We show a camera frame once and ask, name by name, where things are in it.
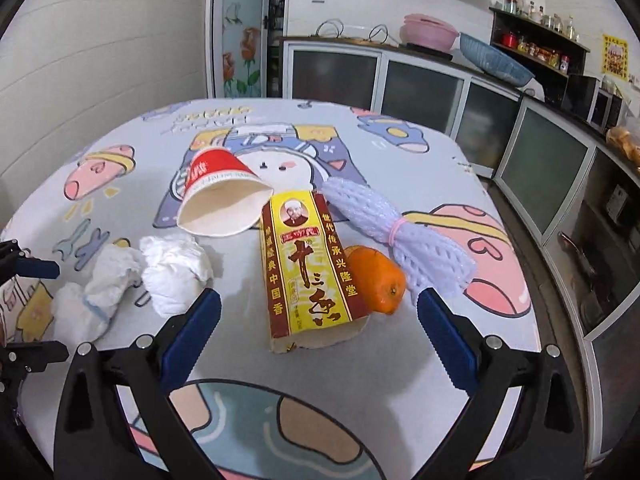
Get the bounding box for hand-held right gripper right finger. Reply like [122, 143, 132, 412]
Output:
[417, 287, 586, 480]

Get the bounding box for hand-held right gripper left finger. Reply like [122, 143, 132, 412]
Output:
[54, 287, 223, 480]

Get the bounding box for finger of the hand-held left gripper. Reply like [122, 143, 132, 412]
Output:
[0, 240, 61, 282]
[0, 340, 69, 396]

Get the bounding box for orange fruit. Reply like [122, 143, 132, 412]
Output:
[345, 244, 407, 315]

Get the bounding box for pale purple foam net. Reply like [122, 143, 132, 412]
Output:
[318, 175, 475, 306]

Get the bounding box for yellow spice box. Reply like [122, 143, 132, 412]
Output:
[259, 190, 371, 354]

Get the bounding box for red paper cup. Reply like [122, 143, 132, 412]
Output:
[176, 147, 275, 239]

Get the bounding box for cartoon printed tablecloth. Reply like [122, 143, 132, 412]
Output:
[0, 99, 544, 480]

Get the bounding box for frying pan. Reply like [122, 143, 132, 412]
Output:
[557, 229, 601, 281]

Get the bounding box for kitchen cabinet with glass doors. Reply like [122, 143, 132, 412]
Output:
[279, 35, 640, 471]

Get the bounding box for electric cooker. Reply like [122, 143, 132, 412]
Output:
[604, 184, 631, 221]

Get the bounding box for plastic bag of buns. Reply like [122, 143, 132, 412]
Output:
[605, 114, 640, 169]

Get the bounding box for blue plastic basket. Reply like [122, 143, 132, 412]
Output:
[458, 32, 536, 86]

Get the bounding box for microwave oven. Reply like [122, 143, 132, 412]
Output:
[589, 87, 626, 134]

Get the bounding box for dark wooden spice shelf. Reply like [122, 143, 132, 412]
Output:
[488, 5, 600, 122]

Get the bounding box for flower printed glass door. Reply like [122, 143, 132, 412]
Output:
[207, 0, 274, 100]

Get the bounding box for row of spice jars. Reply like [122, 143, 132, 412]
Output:
[499, 32, 571, 71]

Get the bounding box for pink cooking pot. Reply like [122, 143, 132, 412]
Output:
[399, 13, 460, 54]

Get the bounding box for row of glass condiment bottles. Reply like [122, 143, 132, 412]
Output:
[502, 0, 581, 44]

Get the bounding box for black power cables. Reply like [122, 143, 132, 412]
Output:
[312, 19, 401, 44]

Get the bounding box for yellow wall poster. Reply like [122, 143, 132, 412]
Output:
[601, 33, 630, 81]

